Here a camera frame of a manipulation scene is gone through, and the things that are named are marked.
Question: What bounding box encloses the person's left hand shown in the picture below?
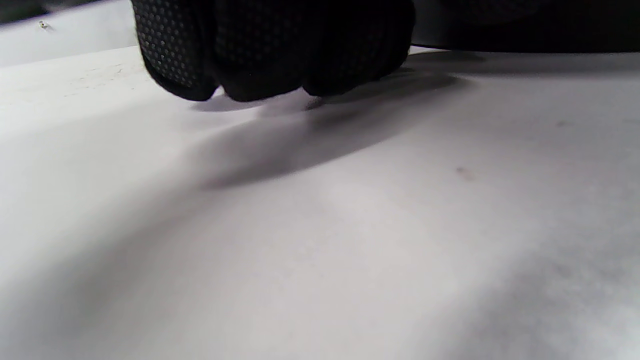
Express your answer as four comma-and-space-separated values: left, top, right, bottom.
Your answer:
131, 0, 416, 103

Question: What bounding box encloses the black frying pan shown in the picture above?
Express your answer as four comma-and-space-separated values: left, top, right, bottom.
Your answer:
411, 0, 640, 54

